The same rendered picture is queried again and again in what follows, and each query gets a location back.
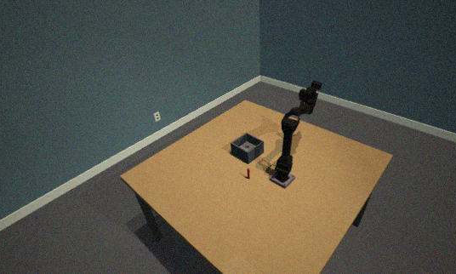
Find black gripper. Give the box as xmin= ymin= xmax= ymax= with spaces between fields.
xmin=311 ymin=81 xmax=322 ymax=99

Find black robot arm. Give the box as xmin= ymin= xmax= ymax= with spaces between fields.
xmin=275 ymin=87 xmax=316 ymax=183

